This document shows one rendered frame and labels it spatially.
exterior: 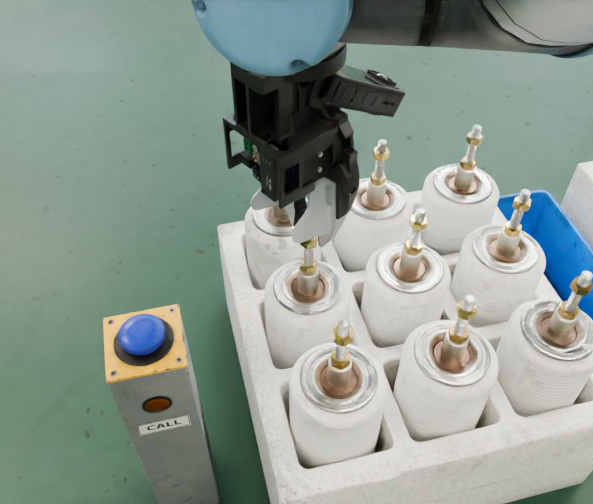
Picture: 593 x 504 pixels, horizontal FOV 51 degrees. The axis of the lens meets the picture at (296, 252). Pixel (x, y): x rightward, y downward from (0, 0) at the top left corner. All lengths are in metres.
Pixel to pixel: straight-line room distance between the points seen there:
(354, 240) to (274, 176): 0.30
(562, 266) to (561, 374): 0.40
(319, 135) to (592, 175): 0.61
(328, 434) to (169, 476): 0.21
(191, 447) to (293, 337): 0.16
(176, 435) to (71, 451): 0.27
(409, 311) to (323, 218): 0.18
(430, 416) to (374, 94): 0.33
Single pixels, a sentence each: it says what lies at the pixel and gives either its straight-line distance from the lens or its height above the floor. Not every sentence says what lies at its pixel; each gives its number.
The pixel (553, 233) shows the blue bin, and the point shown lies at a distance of 1.06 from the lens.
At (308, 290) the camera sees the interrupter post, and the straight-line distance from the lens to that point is 0.67.
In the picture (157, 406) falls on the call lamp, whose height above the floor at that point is 0.26.
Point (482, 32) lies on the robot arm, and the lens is 0.33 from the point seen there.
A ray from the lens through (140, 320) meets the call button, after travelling 0.57.
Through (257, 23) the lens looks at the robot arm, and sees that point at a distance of 0.30.
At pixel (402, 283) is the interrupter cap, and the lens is 0.69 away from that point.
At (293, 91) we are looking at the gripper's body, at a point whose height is 0.52.
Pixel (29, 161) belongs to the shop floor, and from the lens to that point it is 1.34.
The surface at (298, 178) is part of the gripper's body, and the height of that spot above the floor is 0.45.
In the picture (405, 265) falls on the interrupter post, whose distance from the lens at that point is 0.69.
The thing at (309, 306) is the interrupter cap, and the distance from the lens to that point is 0.66.
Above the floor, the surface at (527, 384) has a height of 0.21.
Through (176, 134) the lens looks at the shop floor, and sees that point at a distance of 1.33.
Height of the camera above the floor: 0.78
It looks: 47 degrees down
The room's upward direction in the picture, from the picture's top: straight up
